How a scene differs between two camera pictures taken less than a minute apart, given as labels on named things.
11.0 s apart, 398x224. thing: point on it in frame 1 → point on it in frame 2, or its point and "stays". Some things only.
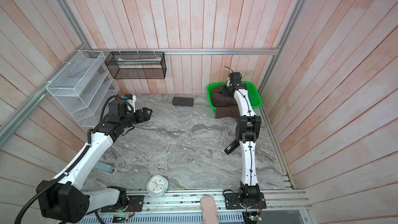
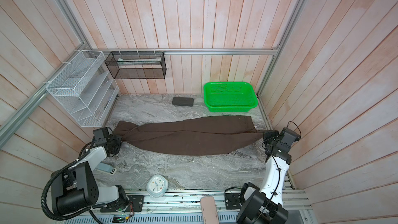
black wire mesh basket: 137,65 stays
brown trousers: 225,107 → 192,136
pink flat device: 209,210 stays
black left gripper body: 132,118 → 116,141
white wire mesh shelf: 84,86 stays
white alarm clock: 157,186 stays
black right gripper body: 226,91 → 270,138
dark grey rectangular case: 183,101 stays
